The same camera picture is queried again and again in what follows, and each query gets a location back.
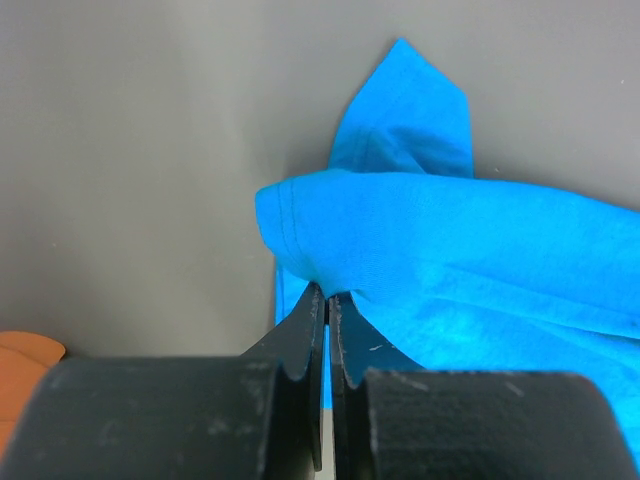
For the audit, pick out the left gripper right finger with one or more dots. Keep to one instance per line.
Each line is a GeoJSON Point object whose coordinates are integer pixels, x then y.
{"type": "Point", "coordinates": [393, 419]}

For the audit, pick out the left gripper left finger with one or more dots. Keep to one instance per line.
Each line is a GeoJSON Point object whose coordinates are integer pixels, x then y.
{"type": "Point", "coordinates": [257, 415]}

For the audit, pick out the blue t shirt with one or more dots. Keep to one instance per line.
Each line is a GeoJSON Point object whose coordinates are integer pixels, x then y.
{"type": "Point", "coordinates": [458, 272]}

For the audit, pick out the orange plastic basket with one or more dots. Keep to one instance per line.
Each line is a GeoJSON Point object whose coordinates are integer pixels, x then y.
{"type": "Point", "coordinates": [25, 359]}

